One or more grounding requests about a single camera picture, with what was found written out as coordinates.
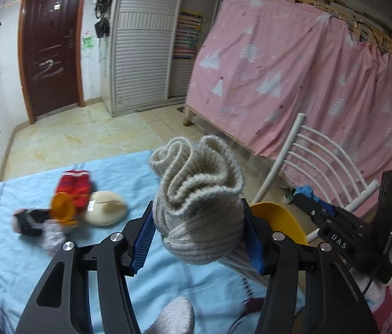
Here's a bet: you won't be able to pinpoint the white slatted wardrobe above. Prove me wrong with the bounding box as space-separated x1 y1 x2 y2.
107 0 231 117

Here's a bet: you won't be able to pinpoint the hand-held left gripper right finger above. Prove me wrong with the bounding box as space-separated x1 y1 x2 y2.
239 198 381 334

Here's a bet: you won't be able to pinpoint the clear plastic wrapper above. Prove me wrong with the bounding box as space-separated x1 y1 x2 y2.
41 221 65 256

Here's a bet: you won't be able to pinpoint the wooden bed frame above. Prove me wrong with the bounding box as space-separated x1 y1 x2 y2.
183 0 392 127

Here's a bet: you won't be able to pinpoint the hanging black bags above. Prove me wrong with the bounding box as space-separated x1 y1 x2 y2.
93 0 118 39

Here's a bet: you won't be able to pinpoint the blue green knitted toy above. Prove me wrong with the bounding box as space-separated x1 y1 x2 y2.
294 185 322 202

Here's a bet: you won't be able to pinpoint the beige round pad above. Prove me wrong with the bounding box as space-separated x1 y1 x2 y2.
80 190 129 228

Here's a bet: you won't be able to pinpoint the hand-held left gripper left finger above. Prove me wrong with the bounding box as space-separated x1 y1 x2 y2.
15 200 155 334

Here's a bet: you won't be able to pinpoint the beige knitted scarf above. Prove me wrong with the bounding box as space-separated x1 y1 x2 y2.
148 134 273 284

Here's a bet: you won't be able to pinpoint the dark brown door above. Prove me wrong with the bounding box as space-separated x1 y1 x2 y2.
17 0 90 125

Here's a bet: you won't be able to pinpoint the yellow plastic bin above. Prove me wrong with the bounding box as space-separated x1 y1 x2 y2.
250 201 309 246

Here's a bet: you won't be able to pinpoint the red striped sock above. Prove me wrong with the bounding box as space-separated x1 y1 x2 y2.
56 169 90 213

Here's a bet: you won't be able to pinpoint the person's left hand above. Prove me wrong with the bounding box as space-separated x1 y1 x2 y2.
144 296 195 334

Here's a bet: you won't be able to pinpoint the white metal chair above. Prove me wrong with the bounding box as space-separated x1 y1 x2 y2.
257 113 381 247

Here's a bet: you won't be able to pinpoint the pink tree print curtain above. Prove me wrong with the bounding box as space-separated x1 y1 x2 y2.
184 0 392 216

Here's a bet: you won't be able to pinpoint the colourful grid poster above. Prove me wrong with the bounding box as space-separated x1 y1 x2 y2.
173 11 204 60

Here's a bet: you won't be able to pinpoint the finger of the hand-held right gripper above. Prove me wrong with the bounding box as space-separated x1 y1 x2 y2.
291 193 337 228

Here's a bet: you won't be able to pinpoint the light blue printed tablecloth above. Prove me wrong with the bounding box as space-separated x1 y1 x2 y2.
0 149 306 334

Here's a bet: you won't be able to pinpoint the small doll black white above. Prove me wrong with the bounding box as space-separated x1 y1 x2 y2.
12 208 52 237

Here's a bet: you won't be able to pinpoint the person's right hand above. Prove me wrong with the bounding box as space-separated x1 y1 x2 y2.
362 275 388 308

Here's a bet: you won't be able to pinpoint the orange translucent cup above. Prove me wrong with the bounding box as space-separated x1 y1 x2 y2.
49 193 78 235

